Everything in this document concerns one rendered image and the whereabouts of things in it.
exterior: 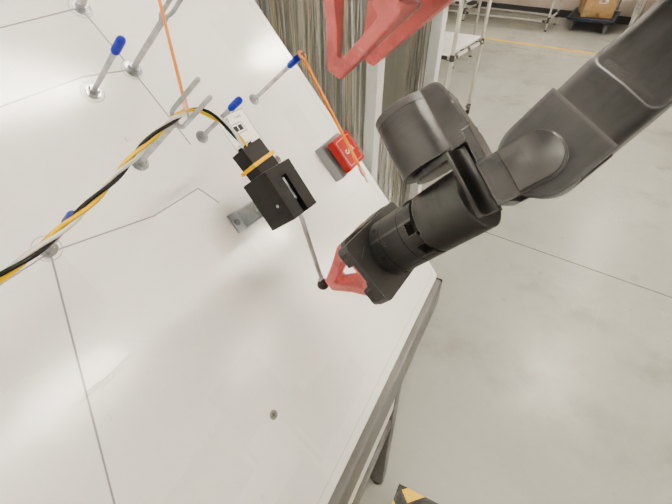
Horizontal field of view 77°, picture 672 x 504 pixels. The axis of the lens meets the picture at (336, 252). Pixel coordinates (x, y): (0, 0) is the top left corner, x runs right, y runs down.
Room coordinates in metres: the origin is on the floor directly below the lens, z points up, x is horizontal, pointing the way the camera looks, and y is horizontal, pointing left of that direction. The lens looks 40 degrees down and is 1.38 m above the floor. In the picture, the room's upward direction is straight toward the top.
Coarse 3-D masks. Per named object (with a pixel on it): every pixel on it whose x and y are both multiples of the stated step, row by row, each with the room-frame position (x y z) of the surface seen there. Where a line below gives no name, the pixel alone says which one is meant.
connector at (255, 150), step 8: (248, 144) 0.41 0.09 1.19; (256, 144) 0.41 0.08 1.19; (264, 144) 0.41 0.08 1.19; (240, 152) 0.39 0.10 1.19; (248, 152) 0.39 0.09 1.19; (256, 152) 0.40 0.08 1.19; (264, 152) 0.41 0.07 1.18; (240, 160) 0.39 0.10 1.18; (248, 160) 0.39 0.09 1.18; (256, 160) 0.39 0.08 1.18; (272, 160) 0.40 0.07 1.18; (256, 168) 0.38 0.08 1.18; (264, 168) 0.39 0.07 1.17; (248, 176) 0.39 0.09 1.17; (256, 176) 0.38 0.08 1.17
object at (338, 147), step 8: (328, 144) 0.56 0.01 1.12; (336, 144) 0.56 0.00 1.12; (344, 144) 0.57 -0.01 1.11; (352, 144) 0.59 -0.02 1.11; (336, 152) 0.56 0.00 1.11; (344, 152) 0.56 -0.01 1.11; (360, 152) 0.59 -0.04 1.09; (344, 160) 0.55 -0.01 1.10; (352, 160) 0.56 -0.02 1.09; (360, 160) 0.57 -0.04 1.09; (344, 168) 0.55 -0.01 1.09; (352, 168) 0.55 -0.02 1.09
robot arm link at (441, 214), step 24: (432, 168) 0.30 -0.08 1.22; (456, 168) 0.29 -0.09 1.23; (432, 192) 0.29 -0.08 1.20; (456, 192) 0.28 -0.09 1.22; (480, 192) 0.28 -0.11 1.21; (432, 216) 0.28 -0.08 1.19; (456, 216) 0.27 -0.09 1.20; (480, 216) 0.26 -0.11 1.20; (432, 240) 0.27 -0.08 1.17; (456, 240) 0.27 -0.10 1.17
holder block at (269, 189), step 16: (288, 160) 0.40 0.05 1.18; (272, 176) 0.37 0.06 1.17; (288, 176) 0.39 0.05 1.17; (256, 192) 0.38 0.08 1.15; (272, 192) 0.37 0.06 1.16; (288, 192) 0.37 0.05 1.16; (304, 192) 0.39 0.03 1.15; (272, 208) 0.37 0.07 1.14; (288, 208) 0.36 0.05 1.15; (304, 208) 0.37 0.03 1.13; (272, 224) 0.37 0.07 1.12
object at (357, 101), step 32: (256, 0) 1.14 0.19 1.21; (288, 0) 1.03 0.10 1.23; (320, 0) 1.02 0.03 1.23; (352, 0) 0.94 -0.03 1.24; (416, 0) 1.29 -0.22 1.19; (288, 32) 1.09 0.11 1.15; (320, 32) 1.03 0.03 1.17; (352, 32) 0.94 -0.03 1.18; (416, 32) 1.29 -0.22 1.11; (320, 64) 1.02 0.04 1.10; (384, 64) 0.97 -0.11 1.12; (416, 64) 1.29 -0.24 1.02; (320, 96) 1.03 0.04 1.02; (352, 96) 0.97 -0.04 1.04; (384, 96) 1.32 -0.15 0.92; (352, 128) 0.97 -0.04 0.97; (384, 160) 1.34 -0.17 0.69; (416, 192) 1.21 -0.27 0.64
